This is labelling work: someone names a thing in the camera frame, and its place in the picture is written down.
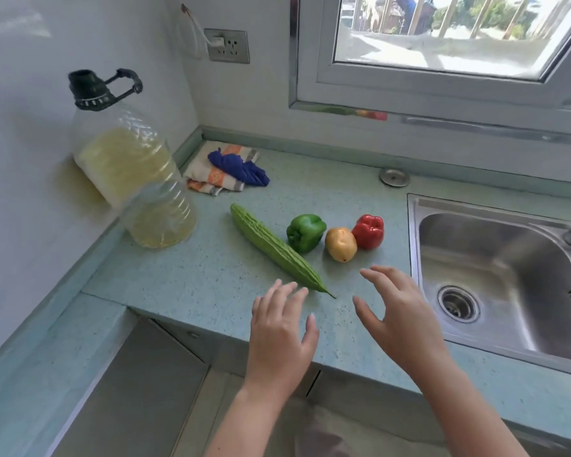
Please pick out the person's right hand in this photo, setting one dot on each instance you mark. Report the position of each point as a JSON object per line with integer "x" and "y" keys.
{"x": 407, "y": 323}

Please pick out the person's left hand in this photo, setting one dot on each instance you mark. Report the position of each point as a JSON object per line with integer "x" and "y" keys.
{"x": 276, "y": 337}

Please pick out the person's right thumb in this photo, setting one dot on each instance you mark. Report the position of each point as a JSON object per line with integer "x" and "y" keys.
{"x": 366, "y": 318}

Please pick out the person's left thumb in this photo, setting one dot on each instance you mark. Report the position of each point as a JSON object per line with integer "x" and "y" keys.
{"x": 312, "y": 335}

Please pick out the person's left middle finger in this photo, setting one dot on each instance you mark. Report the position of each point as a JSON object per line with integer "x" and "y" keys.
{"x": 287, "y": 297}

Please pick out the person's right middle finger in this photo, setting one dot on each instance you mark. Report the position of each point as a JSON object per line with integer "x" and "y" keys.
{"x": 394, "y": 273}

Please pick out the person's left little finger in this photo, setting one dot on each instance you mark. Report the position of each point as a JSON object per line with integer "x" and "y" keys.
{"x": 256, "y": 309}

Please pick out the person's left forearm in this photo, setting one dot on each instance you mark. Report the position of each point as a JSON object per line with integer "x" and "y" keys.
{"x": 247, "y": 423}

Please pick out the person's right forearm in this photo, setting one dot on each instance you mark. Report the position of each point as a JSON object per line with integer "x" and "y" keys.
{"x": 466, "y": 409}

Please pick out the red bell pepper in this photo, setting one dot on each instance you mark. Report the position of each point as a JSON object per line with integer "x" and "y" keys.
{"x": 369, "y": 231}

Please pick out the green bitter gourd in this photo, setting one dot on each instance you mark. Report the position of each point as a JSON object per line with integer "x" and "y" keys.
{"x": 276, "y": 247}

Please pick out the yellow potato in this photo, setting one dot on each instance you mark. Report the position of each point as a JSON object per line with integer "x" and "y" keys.
{"x": 341, "y": 244}

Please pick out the green bell pepper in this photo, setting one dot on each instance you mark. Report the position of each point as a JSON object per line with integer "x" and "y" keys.
{"x": 306, "y": 231}

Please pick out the round sink drain strainer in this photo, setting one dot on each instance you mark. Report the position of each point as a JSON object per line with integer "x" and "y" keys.
{"x": 458, "y": 304}

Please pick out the grey cabinet front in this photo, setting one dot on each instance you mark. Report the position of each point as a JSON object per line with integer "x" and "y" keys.
{"x": 190, "y": 337}

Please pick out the round metal countertop cap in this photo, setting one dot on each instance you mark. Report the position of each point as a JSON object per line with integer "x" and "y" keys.
{"x": 394, "y": 177}

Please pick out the stainless steel sink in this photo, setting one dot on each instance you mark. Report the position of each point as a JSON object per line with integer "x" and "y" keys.
{"x": 504, "y": 271}

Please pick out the blue glove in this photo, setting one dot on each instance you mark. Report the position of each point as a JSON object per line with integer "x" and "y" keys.
{"x": 240, "y": 168}

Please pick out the orange and white folded cloth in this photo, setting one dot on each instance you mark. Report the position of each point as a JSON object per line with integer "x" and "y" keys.
{"x": 209, "y": 173}

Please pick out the large clear cooking oil bottle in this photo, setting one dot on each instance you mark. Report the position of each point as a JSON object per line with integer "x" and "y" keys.
{"x": 133, "y": 176}

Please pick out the white window frame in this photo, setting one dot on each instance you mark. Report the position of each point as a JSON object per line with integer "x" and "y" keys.
{"x": 433, "y": 85}

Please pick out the grey wall power socket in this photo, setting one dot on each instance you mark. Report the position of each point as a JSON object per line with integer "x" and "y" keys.
{"x": 227, "y": 46}

